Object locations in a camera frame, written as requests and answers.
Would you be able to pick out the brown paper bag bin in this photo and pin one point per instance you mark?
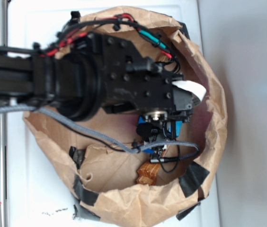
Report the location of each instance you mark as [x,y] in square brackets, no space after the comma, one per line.
[104,181]

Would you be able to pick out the brown plastic seashell toy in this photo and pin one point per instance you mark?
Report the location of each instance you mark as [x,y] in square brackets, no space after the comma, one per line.
[147,173]

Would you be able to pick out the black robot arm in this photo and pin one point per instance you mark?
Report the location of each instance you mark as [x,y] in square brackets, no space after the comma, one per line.
[71,84]

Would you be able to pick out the white paper tag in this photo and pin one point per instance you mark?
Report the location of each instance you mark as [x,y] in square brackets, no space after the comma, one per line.
[197,89]

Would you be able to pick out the blue rectangular block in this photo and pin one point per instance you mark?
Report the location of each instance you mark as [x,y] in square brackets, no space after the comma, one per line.
[148,129]

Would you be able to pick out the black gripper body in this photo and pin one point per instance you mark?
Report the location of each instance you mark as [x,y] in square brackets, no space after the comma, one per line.
[136,85]

